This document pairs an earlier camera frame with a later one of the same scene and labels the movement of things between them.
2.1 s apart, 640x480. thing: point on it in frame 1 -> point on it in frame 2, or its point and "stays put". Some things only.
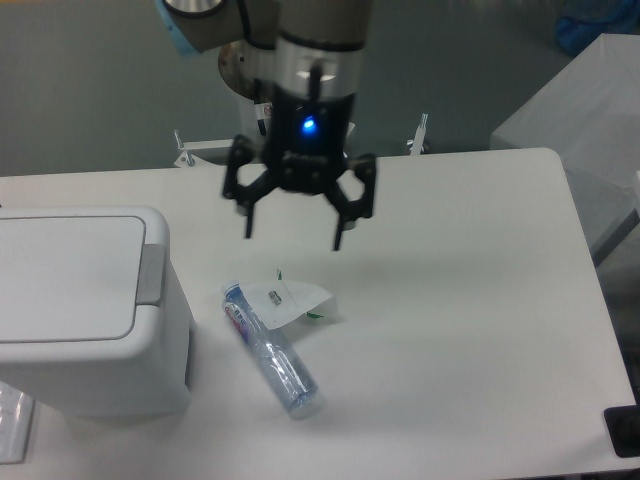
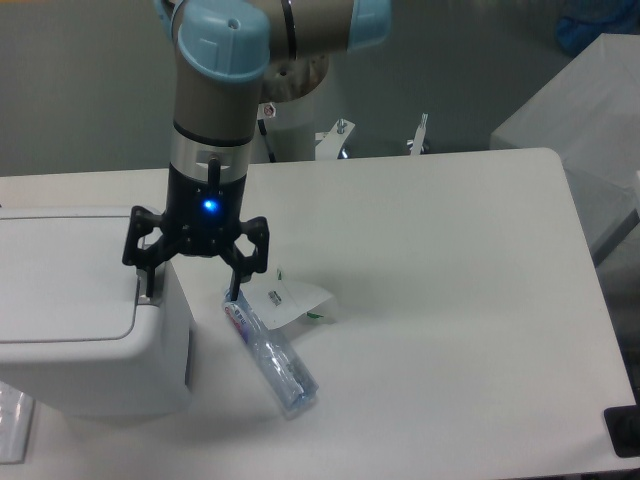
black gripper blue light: [304, 146] -> [201, 218]
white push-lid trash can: [95, 320] stays put
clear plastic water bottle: [271, 350] stays put
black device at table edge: [623, 424] stays put
